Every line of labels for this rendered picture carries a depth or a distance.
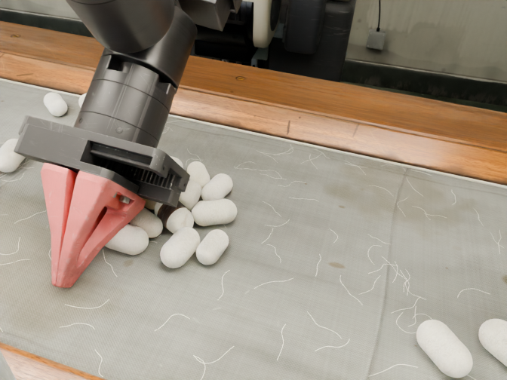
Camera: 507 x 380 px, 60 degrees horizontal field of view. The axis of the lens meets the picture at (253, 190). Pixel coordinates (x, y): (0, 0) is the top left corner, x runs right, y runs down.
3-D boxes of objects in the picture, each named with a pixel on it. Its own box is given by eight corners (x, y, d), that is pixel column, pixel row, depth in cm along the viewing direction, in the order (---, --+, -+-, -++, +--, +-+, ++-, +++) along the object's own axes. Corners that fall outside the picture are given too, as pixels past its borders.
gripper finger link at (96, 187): (63, 298, 25) (119, 147, 27) (-39, 262, 27) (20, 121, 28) (115, 296, 32) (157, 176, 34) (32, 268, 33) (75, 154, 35)
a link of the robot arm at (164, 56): (207, 35, 35) (142, 20, 36) (188, -23, 29) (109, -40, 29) (180, 114, 34) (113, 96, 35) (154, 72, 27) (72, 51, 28)
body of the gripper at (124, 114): (153, 178, 26) (192, 68, 28) (10, 139, 28) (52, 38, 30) (184, 200, 33) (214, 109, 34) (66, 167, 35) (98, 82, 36)
